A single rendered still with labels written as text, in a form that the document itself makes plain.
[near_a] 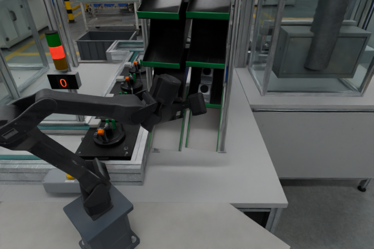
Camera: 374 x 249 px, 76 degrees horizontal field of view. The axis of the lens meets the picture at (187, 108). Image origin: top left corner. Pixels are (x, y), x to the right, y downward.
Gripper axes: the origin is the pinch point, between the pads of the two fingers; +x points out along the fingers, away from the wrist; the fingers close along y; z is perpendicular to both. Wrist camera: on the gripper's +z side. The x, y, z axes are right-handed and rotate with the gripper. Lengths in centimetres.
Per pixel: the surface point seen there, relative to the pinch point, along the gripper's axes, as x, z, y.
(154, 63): 0.7, 16.9, 7.9
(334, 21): 97, 29, -52
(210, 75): 18.4, 9.9, -3.3
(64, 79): 0, 24, 55
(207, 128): 25.7, -10.1, 6.2
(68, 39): 61, 77, 126
